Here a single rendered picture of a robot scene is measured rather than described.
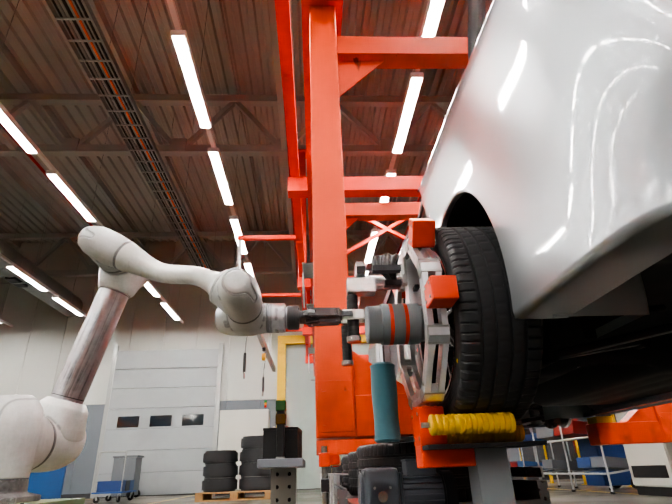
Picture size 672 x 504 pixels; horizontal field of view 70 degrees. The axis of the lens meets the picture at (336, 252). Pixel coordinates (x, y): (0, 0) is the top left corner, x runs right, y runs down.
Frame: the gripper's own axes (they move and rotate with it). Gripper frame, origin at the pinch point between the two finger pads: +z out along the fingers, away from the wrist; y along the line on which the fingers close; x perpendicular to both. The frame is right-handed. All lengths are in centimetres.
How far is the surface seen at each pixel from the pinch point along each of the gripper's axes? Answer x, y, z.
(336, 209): 72, -60, 0
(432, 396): -23.8, -4.8, 22.9
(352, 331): -5.2, 1.7, -0.5
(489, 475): -46, -12, 39
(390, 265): 14.7, 4.8, 12.1
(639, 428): -20, -253, 244
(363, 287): 8.4, 2.5, 3.5
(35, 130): 681, -745, -634
